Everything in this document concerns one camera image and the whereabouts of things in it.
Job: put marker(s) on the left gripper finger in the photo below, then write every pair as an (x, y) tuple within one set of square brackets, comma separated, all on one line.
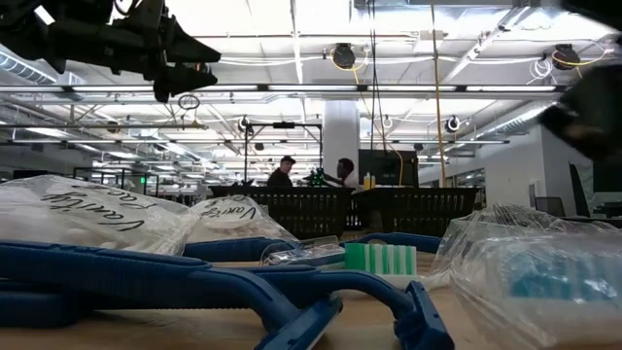
[(182, 48), (180, 80)]

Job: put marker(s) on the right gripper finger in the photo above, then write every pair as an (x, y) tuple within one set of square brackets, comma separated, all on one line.
[(590, 116)]

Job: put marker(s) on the clear vanity pack bag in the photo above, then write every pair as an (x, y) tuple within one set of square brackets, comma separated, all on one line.
[(73, 228), (233, 221)]

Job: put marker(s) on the blue toothbrush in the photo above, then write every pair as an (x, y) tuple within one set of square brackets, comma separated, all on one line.
[(544, 287)]

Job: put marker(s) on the green toothbrush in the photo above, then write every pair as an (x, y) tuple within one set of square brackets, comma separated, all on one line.
[(379, 260)]

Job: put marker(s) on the black screen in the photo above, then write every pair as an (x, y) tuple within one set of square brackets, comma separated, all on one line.
[(610, 177)]

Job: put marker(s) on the black leaning panel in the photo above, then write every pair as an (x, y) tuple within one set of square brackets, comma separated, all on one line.
[(578, 194)]

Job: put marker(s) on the grey mesh chair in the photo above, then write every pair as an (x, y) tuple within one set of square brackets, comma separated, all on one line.
[(549, 204)]

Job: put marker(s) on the black gantry stand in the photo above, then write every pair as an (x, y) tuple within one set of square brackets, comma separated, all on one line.
[(283, 125)]

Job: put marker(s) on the long ceiling light bar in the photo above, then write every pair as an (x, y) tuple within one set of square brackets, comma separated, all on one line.
[(311, 88)]

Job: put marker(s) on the person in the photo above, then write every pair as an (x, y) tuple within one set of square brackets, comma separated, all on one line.
[(281, 177), (347, 177)]

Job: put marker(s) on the white building column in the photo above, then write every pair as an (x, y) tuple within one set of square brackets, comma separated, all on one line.
[(340, 126)]

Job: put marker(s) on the black slotted plastic basket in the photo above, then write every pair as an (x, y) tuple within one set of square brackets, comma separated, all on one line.
[(311, 209), (413, 209)]

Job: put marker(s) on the yellow bottle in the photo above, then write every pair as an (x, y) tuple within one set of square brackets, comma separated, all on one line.
[(366, 182)]

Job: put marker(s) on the silver ventilation duct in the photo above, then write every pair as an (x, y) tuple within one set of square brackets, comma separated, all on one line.
[(515, 121), (24, 68)]

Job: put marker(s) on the black wall monitor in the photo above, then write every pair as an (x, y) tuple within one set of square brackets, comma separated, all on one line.
[(389, 165)]

